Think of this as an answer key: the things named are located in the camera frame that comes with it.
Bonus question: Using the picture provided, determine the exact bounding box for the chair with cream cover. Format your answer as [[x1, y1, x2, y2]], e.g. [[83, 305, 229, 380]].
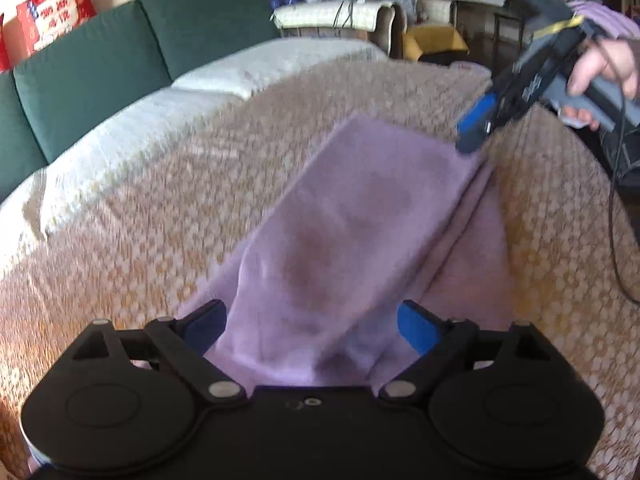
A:
[[420, 0, 458, 28]]

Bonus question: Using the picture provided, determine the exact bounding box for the red printed pillow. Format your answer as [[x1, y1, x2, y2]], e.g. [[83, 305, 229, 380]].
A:
[[16, 0, 97, 58], [0, 12, 12, 73]]

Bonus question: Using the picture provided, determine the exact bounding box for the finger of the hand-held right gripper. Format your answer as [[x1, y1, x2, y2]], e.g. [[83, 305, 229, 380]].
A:
[[455, 87, 506, 156]]

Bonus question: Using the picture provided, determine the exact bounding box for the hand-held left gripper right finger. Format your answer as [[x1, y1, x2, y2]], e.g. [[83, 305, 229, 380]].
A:
[[380, 300, 556, 406]]

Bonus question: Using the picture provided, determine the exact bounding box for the floral lace bedspread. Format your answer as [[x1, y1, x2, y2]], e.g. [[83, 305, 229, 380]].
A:
[[0, 57, 640, 480]]

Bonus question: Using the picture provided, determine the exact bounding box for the cream quilted bed cover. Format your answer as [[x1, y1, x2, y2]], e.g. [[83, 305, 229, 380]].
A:
[[0, 37, 388, 281]]

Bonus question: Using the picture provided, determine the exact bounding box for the purple sweatshirt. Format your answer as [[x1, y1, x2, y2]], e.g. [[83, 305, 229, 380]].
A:
[[177, 112, 516, 391]]

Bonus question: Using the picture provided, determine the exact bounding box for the armchair with cream cover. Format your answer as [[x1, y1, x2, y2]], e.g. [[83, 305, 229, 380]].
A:
[[272, 0, 408, 61]]

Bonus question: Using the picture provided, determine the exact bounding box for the person's right hand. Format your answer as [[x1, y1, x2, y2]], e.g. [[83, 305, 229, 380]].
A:
[[560, 37, 640, 131]]

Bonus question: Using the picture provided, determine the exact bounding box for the green padded headboard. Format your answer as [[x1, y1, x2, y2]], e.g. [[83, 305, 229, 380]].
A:
[[0, 0, 281, 203]]

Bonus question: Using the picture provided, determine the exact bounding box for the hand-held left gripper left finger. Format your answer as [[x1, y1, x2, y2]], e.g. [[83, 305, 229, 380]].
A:
[[72, 299, 248, 406]]

